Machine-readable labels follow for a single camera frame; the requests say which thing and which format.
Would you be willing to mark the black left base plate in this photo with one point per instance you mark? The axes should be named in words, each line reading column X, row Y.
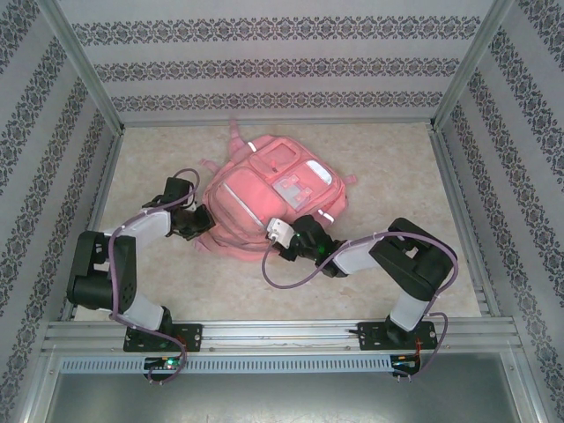
column 189, row 337

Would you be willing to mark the pink school backpack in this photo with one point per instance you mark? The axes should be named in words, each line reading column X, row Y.
column 251, row 194

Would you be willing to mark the aluminium frame post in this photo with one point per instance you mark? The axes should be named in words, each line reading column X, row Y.
column 471, row 66
column 83, row 66

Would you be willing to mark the right aluminium frame post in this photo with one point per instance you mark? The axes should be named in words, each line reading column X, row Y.
column 471, row 66

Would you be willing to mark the aluminium mounting rail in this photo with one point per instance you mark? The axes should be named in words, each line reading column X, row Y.
column 282, row 330

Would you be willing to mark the controller circuit board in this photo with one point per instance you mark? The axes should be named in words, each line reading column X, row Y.
column 169, row 362
column 405, row 363

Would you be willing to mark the left aluminium frame post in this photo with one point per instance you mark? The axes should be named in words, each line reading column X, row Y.
column 83, row 66

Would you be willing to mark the right controller circuit board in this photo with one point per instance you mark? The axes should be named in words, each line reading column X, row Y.
column 405, row 363

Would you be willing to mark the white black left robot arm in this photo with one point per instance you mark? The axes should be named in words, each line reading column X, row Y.
column 150, row 222

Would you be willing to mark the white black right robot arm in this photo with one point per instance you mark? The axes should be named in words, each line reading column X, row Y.
column 352, row 257

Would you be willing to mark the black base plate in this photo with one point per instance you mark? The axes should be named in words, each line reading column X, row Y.
column 370, row 337
column 189, row 337

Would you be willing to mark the left controller circuit board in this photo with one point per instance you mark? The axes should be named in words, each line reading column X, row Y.
column 169, row 362

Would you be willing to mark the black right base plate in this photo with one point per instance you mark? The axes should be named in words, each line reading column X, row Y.
column 370, row 337

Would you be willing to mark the grey metal tray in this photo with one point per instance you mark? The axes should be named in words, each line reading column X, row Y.
column 282, row 398

